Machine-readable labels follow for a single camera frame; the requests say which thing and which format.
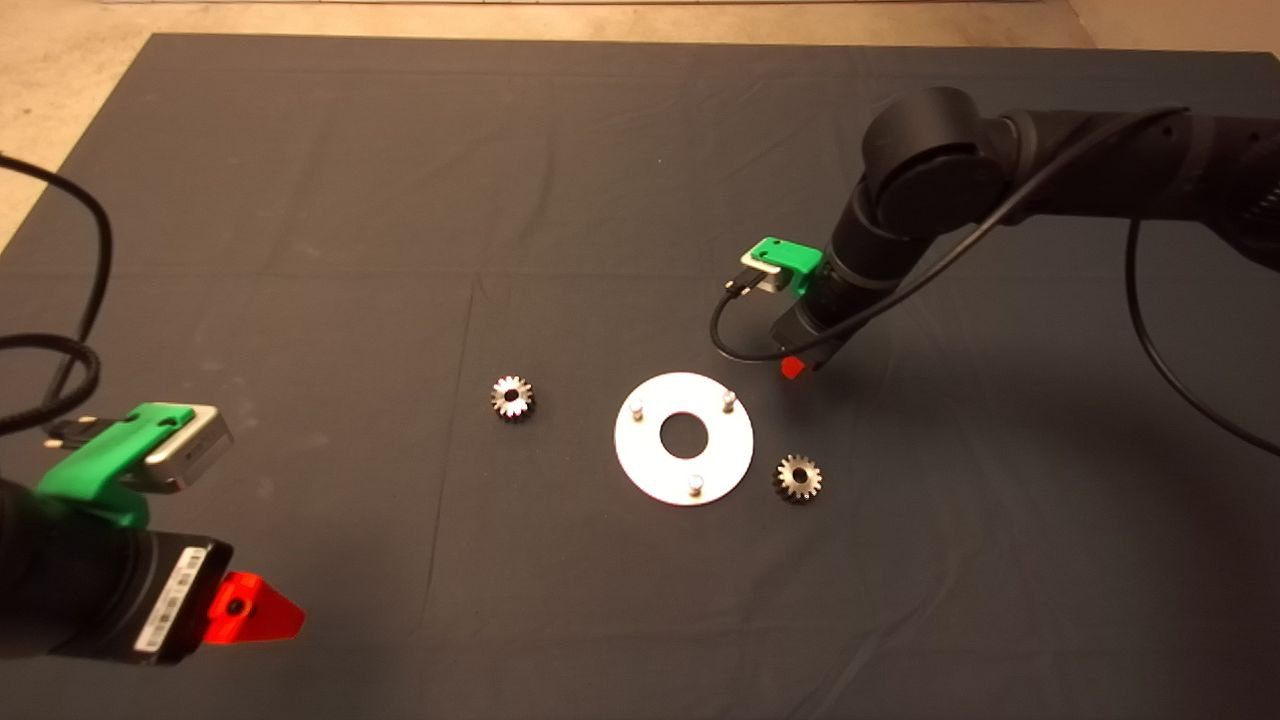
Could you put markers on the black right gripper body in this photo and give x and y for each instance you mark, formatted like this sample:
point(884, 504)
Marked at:
point(815, 330)

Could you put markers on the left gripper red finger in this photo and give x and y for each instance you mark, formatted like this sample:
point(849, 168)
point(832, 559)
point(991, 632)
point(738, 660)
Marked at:
point(260, 614)

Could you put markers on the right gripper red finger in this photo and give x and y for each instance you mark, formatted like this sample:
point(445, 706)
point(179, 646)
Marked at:
point(792, 368)

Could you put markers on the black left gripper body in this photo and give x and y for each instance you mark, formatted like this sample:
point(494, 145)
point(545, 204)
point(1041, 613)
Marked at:
point(172, 603)

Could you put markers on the white round pegged plate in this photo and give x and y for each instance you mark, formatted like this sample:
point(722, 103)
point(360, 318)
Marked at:
point(650, 470)

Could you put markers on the small steel planetary gear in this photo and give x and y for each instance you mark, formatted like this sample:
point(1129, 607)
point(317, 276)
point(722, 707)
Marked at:
point(523, 406)
point(809, 486)

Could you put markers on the dark grey table cloth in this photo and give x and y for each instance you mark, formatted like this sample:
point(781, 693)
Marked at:
point(500, 200)

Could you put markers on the right wrist green camera mount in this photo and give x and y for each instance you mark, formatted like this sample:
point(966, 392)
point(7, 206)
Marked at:
point(790, 258)

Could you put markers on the wrist green camera mount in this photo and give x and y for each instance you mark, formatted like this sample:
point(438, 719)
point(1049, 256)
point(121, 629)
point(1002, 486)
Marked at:
point(790, 258)
point(92, 465)

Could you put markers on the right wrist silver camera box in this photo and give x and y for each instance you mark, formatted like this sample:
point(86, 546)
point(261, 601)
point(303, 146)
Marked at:
point(762, 275)

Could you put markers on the left wrist green camera mount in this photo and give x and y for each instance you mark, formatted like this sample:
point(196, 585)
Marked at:
point(92, 465)

